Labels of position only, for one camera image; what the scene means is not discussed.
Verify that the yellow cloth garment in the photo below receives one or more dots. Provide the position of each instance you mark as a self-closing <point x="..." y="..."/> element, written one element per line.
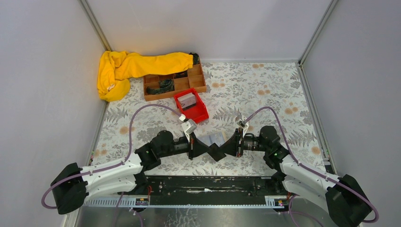
<point x="116" y="68"/>

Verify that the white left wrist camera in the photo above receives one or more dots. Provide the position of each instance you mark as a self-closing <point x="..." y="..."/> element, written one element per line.
<point x="188" y="126"/>

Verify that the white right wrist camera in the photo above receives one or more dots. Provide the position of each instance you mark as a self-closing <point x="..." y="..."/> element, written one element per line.
<point x="242" y="125"/>

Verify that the wooden compartment tray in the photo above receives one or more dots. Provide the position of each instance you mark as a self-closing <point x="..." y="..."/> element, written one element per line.
<point x="194" y="79"/>

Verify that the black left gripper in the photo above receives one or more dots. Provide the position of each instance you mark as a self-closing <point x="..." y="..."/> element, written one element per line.
<point x="192" y="145"/>

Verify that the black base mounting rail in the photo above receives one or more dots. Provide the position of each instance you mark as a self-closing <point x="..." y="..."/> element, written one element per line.
<point x="215" y="190"/>

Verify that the stack of cards in bin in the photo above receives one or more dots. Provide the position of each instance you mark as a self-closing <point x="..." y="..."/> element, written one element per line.
<point x="187" y="101"/>

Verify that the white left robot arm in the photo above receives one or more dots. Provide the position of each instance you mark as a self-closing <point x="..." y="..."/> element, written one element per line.
<point x="75" y="185"/>

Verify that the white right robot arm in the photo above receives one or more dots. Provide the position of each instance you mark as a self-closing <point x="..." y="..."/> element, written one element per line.
<point x="341" y="197"/>

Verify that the beige card holder wallet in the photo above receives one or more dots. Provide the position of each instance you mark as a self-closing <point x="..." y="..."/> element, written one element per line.
<point x="217" y="137"/>

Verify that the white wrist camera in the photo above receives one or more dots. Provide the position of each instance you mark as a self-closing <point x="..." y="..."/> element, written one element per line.
<point x="188" y="126"/>
<point x="242" y="125"/>

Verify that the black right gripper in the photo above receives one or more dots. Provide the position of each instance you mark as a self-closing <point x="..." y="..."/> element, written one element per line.
<point x="239" y="143"/>

